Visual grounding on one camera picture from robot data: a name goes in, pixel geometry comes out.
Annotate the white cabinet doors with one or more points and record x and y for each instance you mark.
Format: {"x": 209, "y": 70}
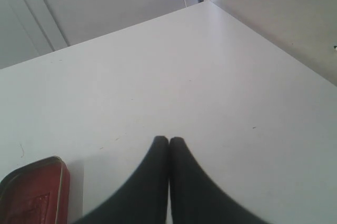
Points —
{"x": 31, "y": 28}

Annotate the red ink pad tin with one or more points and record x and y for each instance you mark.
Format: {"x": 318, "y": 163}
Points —
{"x": 36, "y": 193}

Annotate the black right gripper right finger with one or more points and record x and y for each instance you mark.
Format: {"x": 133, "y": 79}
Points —
{"x": 195, "y": 198}

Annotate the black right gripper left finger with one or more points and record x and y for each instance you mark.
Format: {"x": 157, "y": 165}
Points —
{"x": 143, "y": 197}

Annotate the white side table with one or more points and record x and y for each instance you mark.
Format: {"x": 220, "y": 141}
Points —
{"x": 305, "y": 29}

